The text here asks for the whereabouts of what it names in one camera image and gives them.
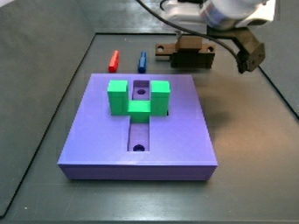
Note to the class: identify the purple base block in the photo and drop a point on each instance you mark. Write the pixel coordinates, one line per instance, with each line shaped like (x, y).
(109, 148)

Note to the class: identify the red peg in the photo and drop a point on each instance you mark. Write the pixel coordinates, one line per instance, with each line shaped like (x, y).
(114, 61)

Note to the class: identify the black angle bracket fixture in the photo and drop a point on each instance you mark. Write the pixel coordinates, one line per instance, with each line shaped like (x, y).
(191, 60)

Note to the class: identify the green U-shaped block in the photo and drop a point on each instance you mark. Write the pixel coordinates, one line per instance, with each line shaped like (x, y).
(139, 109)

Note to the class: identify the blue peg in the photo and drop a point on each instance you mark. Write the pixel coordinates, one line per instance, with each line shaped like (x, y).
(142, 63)

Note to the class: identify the brown T-shaped block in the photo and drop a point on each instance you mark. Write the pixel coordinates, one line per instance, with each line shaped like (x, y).
(187, 44)

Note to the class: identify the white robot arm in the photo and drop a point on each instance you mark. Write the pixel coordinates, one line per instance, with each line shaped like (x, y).
(222, 15)

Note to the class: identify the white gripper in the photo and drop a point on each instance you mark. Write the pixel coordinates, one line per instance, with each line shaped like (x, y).
(219, 14)

